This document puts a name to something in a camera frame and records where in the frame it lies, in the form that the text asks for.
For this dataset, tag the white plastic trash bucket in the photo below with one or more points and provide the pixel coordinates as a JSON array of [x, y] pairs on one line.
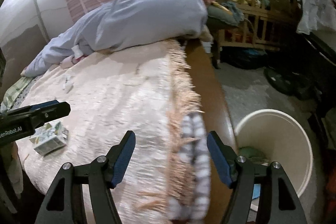
[[281, 138]]

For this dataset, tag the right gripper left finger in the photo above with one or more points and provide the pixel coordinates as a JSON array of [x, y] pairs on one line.
[[118, 159]]

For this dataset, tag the grey white striped fabric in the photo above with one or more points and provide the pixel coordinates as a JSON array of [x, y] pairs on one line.
[[193, 206]]

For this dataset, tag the light blue duvet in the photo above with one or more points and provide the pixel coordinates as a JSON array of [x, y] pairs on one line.
[[121, 24]]

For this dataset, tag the green white milk carton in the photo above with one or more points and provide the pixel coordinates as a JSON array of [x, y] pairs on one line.
[[50, 137]]

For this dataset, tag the black fan base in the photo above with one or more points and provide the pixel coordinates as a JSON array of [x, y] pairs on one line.
[[290, 84]]

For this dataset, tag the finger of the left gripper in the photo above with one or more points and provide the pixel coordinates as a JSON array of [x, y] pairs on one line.
[[48, 111]]

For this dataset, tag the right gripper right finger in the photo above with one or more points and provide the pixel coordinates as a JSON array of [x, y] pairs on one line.
[[224, 158]]

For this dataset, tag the wooden baby crib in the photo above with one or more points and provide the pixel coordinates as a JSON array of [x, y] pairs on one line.
[[265, 24]]

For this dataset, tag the teal knitted cloth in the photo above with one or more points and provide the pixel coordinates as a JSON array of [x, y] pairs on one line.
[[237, 14]]

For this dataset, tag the green striped bed sheet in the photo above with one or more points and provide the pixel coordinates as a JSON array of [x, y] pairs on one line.
[[13, 93]]

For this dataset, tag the dark green pillow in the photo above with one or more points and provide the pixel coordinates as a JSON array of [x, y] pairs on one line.
[[218, 18]]

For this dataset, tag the pink fringed bed blanket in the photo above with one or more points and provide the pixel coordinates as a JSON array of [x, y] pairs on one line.
[[146, 89]]

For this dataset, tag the white tissue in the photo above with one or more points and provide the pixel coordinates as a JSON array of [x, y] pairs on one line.
[[68, 84]]

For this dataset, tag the white cloth on furniture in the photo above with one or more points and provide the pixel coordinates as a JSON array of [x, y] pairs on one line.
[[316, 15]]

